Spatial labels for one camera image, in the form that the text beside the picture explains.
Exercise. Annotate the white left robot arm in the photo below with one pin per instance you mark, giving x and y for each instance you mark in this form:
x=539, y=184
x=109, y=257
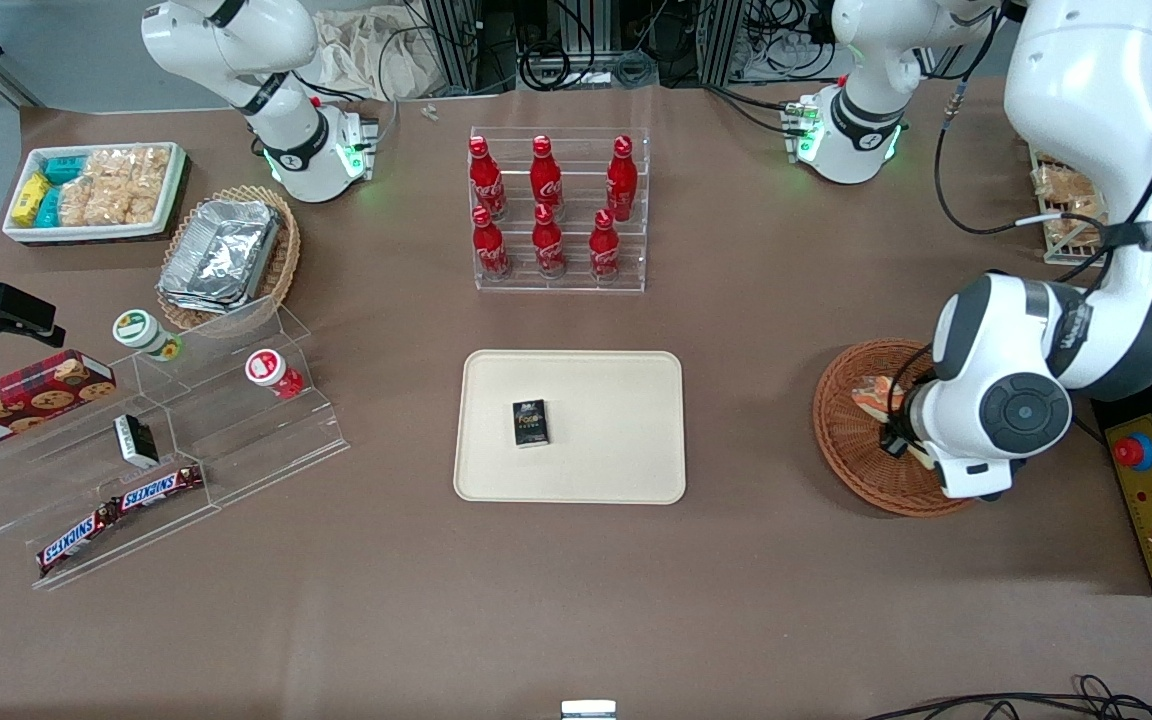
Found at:
x=1086, y=120

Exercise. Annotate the green lid yogurt cup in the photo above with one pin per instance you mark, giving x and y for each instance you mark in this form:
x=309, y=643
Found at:
x=141, y=332

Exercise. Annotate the light oval wicker basket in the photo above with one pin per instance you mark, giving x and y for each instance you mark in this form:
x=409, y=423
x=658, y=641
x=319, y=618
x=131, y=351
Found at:
x=286, y=260

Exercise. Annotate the clear acrylic bottle rack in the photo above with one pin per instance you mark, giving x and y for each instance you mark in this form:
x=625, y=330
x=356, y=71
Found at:
x=576, y=275

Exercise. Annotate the white rectangular snack bin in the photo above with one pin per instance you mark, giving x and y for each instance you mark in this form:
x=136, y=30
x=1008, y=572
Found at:
x=96, y=232

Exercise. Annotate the white crumpled cloth bag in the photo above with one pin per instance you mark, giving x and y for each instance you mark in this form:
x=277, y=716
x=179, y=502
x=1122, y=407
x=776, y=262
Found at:
x=366, y=55

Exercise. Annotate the red cola bottle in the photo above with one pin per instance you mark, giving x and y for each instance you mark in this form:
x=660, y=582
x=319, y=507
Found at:
x=547, y=245
x=489, y=248
x=604, y=250
x=545, y=180
x=486, y=185
x=621, y=185

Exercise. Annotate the triangular sandwich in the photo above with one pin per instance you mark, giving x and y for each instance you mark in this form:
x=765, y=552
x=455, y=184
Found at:
x=876, y=397

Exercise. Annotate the teal snack packet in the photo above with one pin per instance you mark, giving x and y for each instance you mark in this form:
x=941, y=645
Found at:
x=48, y=208
x=64, y=168

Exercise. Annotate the small black white box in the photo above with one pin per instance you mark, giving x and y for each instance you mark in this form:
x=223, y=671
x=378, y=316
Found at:
x=136, y=441

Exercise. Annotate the red tartan cookie box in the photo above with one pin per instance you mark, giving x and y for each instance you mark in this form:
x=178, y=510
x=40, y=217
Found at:
x=26, y=400

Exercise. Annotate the beige plastic tray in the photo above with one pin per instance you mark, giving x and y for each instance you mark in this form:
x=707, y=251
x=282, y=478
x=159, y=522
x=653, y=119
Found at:
x=616, y=430

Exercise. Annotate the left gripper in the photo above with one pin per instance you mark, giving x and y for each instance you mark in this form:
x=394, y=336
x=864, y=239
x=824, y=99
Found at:
x=902, y=412

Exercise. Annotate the bagged bread in rack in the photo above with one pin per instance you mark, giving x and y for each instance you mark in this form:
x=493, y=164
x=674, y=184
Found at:
x=1071, y=195

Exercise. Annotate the red lid yogurt cup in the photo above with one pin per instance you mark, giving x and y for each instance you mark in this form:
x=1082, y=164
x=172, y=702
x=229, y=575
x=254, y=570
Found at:
x=268, y=370

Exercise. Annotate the clear acrylic stepped shelf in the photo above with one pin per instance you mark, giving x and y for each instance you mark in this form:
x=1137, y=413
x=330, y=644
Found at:
x=236, y=440

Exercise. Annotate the small black card box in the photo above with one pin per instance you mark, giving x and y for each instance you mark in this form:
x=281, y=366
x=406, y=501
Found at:
x=530, y=423

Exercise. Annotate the snickers chocolate bar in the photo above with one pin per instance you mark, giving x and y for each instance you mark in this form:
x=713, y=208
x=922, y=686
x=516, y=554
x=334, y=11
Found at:
x=158, y=488
x=76, y=537

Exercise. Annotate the clear bagged rice crackers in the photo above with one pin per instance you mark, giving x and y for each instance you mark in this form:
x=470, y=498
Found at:
x=116, y=185

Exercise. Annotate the brown round wicker basket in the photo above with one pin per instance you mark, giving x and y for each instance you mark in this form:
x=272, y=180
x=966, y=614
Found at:
x=851, y=440

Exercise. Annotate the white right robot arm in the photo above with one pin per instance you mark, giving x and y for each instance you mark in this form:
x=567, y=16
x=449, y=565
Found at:
x=286, y=110

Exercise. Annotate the stacked aluminium foil trays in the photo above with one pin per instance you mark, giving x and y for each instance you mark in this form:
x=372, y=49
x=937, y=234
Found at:
x=221, y=255

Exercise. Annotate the yellow snack packet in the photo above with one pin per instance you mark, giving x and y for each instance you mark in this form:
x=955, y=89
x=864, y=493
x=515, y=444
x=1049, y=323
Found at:
x=29, y=198

